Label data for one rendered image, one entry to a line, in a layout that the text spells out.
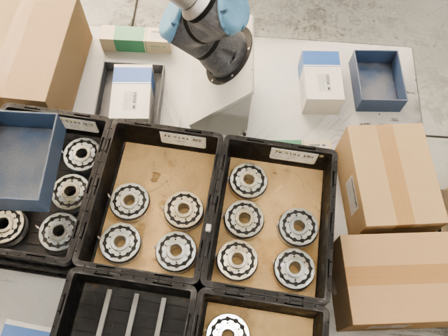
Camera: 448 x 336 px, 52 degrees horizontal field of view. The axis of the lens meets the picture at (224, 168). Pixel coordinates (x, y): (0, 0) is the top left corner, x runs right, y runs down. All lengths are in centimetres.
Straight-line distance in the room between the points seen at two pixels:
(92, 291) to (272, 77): 90
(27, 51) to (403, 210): 115
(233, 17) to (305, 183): 48
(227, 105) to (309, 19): 154
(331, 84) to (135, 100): 62
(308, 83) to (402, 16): 151
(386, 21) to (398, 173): 165
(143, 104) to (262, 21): 141
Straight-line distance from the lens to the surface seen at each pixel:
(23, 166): 109
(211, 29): 118
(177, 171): 128
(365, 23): 284
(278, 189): 127
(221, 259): 117
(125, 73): 151
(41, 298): 139
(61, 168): 135
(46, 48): 149
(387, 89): 168
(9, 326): 131
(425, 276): 127
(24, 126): 113
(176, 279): 109
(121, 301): 120
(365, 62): 172
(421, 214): 132
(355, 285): 121
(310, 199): 128
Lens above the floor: 199
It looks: 65 degrees down
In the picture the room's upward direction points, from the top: 4 degrees clockwise
